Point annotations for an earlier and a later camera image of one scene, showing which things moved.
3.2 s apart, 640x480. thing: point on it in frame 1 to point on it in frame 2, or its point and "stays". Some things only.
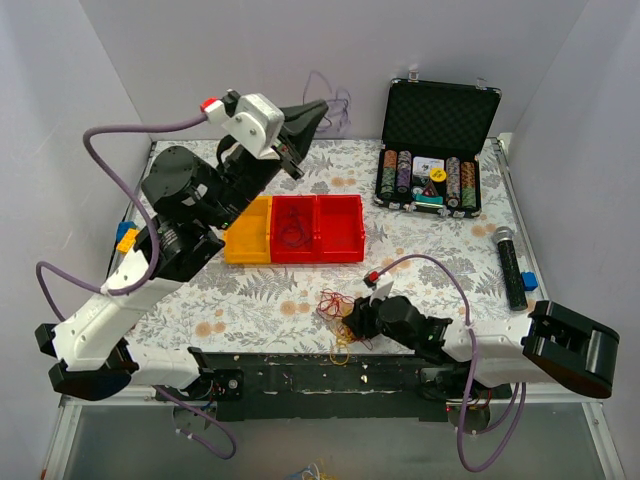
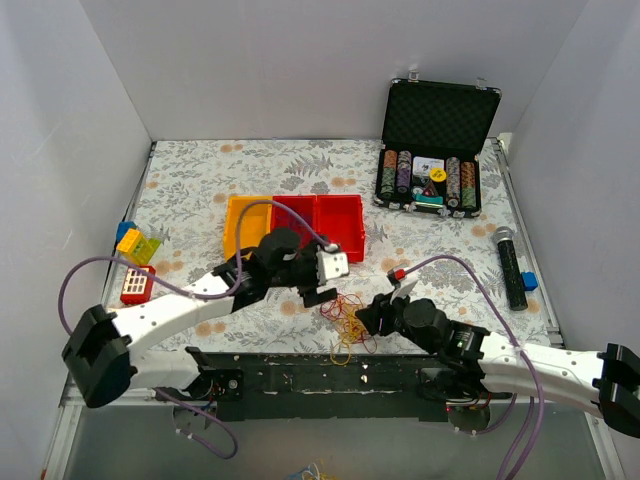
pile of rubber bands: x=339 y=354 stays
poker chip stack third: x=453 y=181 stays
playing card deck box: x=421 y=166 stays
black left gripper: x=288 y=154 to x=310 y=281
